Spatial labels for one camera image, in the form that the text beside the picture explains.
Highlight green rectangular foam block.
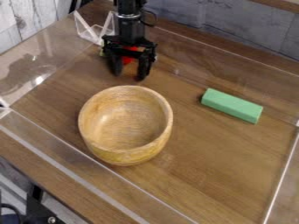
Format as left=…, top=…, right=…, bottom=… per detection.
left=200, top=88, right=263, bottom=124

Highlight round wooden bowl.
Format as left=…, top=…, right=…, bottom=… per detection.
left=79, top=85, right=174, bottom=166

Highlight black clamp with cable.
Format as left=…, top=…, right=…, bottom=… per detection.
left=0, top=186, right=67, bottom=224

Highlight red felt fruit with leaf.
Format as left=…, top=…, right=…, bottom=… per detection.
left=99, top=46, right=139, bottom=65

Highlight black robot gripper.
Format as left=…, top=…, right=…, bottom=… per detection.
left=103, top=17, right=156, bottom=81

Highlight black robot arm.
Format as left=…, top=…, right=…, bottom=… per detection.
left=103, top=0, right=157, bottom=81

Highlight clear acrylic tray walls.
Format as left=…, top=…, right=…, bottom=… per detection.
left=0, top=19, right=299, bottom=224

